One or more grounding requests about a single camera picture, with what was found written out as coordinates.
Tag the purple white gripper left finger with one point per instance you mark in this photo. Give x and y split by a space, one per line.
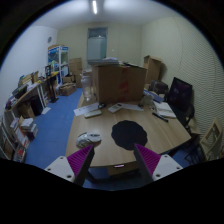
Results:
73 168

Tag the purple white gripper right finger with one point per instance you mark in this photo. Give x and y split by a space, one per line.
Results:
154 166

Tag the black round mouse pad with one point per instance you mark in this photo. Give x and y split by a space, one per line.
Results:
128 133

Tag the black computer monitor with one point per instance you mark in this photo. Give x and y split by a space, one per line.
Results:
180 94

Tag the black pen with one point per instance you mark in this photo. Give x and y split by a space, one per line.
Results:
160 117

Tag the white remote control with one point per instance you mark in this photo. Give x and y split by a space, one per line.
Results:
92 114

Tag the white paper sheet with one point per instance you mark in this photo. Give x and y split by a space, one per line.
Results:
85 109

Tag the open notebook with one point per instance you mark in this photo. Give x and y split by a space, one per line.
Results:
163 109

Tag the wooden folding chair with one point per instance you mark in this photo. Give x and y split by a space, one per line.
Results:
210 143

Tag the stack of books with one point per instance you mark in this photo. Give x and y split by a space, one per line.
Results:
29 127

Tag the white calculator remote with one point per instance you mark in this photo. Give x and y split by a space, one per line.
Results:
115 108

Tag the wooden side desk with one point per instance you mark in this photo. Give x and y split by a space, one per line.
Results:
25 96

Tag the cardboard box on floor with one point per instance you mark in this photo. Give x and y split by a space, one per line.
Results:
67 89

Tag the black office chair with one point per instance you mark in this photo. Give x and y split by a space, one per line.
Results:
158 87

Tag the large cardboard box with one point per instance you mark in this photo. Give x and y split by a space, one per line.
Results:
112 84

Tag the clear plastic water jug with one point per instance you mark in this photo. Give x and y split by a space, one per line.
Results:
86 87

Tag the tall cardboard box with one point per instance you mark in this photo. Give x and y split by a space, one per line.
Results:
153 66

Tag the white glass display cabinet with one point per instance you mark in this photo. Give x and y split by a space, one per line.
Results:
58 60

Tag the door with window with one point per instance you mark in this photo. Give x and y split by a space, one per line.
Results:
96 43

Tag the ceiling fluorescent light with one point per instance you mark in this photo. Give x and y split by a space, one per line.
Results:
94 5

